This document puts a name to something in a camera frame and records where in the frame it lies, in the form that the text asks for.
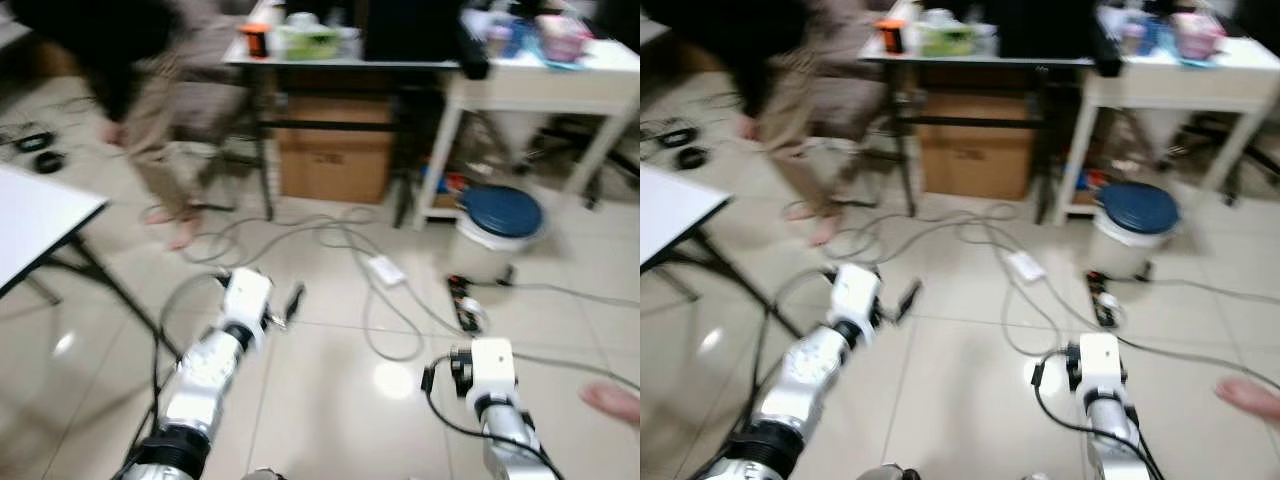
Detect black monitor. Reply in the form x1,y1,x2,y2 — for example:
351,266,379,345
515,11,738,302
999,0,1127,78
361,0,492,81

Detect grey floor cable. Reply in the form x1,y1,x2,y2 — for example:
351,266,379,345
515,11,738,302
818,203,1280,389
183,204,641,393

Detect green plastic container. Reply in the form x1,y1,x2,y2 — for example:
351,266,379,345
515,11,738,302
277,22,343,62
914,20,977,59

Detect seated person in khaki trousers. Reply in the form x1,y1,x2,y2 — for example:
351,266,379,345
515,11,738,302
5,0,263,251
640,0,901,247

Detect bare foot of person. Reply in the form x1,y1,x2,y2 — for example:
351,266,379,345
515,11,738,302
1216,376,1280,422
580,382,641,427

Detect white table with black legs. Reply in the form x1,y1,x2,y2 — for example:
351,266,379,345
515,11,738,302
640,163,803,343
0,164,187,363

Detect white wooden side table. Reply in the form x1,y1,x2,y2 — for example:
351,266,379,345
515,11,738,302
414,38,641,230
1052,36,1280,227

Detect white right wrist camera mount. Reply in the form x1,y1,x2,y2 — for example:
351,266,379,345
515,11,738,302
1078,333,1124,397
470,338,517,402

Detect white power strip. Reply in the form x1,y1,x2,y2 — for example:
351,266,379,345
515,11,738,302
1004,249,1047,284
367,254,408,289

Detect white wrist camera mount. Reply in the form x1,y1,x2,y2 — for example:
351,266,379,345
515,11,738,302
1078,333,1124,397
220,268,274,347
832,263,884,337
470,338,517,402

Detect black power strip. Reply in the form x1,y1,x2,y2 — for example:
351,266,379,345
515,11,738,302
446,274,487,334
1087,269,1122,330

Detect pink packet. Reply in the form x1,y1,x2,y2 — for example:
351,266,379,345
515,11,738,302
1169,11,1227,60
534,13,592,64

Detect white bin with blue lid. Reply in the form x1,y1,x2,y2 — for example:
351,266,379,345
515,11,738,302
1088,181,1182,282
453,184,547,287

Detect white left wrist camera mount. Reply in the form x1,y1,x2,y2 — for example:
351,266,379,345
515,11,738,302
220,268,274,347
832,263,884,337

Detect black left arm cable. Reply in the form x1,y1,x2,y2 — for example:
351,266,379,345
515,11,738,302
120,270,241,480
700,265,851,480

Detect brown cardboard box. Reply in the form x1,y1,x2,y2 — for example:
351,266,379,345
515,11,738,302
277,96,394,205
917,93,1037,200

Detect black frame glass desk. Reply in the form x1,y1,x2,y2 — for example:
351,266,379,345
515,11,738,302
857,36,1099,227
221,38,463,229

